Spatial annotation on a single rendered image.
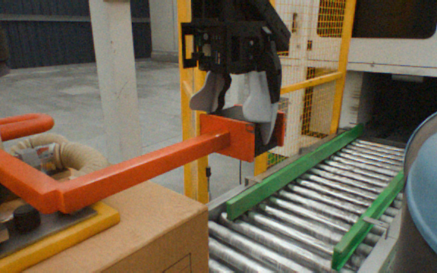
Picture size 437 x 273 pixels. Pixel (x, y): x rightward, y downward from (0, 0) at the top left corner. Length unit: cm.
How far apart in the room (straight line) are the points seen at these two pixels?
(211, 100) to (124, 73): 134
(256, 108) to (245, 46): 7
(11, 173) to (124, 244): 18
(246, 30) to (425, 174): 23
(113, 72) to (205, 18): 140
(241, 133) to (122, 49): 141
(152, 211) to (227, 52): 27
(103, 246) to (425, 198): 36
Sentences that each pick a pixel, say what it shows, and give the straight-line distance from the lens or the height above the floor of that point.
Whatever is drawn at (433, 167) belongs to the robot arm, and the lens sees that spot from 23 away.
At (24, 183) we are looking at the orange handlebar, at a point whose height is 121.
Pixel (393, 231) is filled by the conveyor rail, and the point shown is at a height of 59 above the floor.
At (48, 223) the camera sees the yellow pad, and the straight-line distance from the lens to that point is 49.
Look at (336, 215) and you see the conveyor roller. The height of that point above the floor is 53.
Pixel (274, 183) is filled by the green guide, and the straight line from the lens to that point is 166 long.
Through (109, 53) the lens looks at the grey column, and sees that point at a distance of 176.
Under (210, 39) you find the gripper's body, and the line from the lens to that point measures 37.
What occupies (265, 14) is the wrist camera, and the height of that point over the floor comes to 135.
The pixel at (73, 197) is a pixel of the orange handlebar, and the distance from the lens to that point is 29.
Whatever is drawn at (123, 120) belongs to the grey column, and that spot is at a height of 87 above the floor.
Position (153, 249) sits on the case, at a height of 105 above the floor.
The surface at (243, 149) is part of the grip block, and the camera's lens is 41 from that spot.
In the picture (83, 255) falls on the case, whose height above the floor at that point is 107.
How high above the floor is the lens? 134
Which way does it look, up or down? 19 degrees down
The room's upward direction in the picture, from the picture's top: straight up
